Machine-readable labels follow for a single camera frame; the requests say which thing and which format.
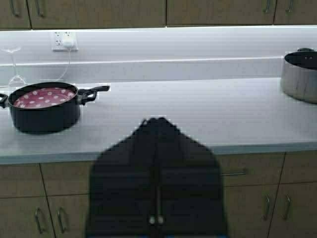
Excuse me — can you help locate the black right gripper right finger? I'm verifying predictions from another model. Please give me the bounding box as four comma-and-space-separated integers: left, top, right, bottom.
156, 118, 228, 238

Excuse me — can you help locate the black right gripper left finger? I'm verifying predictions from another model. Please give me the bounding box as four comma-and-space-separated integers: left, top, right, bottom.
85, 119, 157, 238

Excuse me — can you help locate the black cooking pot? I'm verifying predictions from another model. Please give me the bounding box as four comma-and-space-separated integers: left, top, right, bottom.
0, 82, 98, 134

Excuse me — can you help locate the cabinet door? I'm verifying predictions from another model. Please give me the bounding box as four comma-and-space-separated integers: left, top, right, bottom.
27, 0, 166, 29
269, 182, 317, 238
48, 194, 89, 238
0, 197, 54, 238
224, 185, 277, 238
167, 0, 276, 25

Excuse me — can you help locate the stainless steel stock pot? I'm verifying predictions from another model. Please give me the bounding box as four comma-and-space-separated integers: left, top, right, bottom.
280, 48, 317, 104

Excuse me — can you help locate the left wooden drawer front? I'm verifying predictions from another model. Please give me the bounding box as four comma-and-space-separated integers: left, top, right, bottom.
40, 161, 93, 196

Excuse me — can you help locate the wooden drawer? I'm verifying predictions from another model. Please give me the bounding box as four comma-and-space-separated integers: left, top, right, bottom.
216, 153, 285, 187
40, 161, 93, 196

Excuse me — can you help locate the right wooden drawer front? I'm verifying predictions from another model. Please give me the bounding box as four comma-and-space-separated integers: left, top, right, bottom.
216, 153, 285, 187

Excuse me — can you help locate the red polka dot plate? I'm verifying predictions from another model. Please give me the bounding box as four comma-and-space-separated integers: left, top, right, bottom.
13, 88, 75, 109

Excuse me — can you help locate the upside-down clear wine glass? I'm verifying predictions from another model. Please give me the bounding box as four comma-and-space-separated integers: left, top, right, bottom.
1, 47, 27, 88

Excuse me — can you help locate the white power adapter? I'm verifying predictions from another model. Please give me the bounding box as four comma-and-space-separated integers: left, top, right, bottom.
62, 39, 76, 49

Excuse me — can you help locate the white charging cable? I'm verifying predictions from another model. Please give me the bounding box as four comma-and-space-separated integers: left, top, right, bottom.
55, 47, 72, 83

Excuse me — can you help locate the white wall outlet plate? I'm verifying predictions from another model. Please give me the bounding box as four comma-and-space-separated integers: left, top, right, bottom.
50, 31, 78, 52

